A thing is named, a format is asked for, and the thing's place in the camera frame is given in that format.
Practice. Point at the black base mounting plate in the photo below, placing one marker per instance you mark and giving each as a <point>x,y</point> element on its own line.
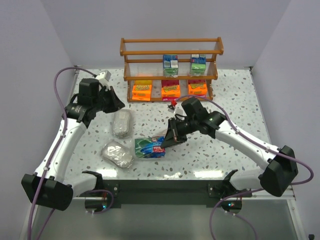
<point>168,192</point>

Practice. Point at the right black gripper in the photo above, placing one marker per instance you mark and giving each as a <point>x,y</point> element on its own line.
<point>175,130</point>

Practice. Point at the silver scourer pack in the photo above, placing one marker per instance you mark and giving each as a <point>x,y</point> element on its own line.
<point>117,154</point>
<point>122,125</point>

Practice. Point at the wooden three-tier shelf rack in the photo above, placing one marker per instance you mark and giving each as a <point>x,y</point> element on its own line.
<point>161,70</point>

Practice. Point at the orange Scrub Daddy box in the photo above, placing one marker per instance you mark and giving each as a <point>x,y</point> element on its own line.
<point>142,90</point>

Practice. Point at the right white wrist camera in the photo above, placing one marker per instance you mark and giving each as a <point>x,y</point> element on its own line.
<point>177,112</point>

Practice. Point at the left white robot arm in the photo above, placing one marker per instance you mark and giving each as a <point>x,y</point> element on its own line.
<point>47,186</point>

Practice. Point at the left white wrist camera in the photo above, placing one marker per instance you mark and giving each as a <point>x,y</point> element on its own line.
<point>103,77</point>

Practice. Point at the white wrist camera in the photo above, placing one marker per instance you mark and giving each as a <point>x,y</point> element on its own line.
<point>177,112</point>
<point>103,77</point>

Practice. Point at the orange pink Scrub Mommy box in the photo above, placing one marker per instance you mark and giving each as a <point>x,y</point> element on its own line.
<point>197,87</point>

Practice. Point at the right aluminium rail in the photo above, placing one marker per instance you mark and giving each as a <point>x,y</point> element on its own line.
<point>263,194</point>

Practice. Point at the orange Scrub Mommy box back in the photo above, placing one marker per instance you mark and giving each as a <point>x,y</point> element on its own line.
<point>170,90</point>

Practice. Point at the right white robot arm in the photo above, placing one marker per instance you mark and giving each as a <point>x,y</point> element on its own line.
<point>277,166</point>

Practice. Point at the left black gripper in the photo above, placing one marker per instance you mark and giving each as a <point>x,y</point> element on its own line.
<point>107,99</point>

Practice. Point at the blue green colourful sponge pack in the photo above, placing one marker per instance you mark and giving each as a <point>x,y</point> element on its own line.
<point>149,147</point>

